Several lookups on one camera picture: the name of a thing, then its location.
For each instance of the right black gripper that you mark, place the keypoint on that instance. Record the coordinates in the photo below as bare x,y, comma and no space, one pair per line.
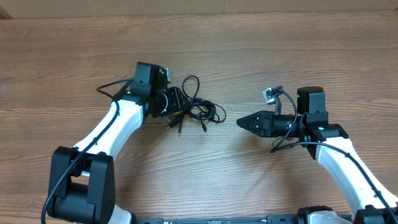
264,123

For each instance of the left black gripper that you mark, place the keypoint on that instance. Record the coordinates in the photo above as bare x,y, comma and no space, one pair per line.
177,104

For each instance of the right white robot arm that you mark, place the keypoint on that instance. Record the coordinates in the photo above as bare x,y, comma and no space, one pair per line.
329,144

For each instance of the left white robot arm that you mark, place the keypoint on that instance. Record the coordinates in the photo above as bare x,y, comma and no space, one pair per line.
82,185

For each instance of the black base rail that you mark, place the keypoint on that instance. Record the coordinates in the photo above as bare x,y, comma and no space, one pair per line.
270,219

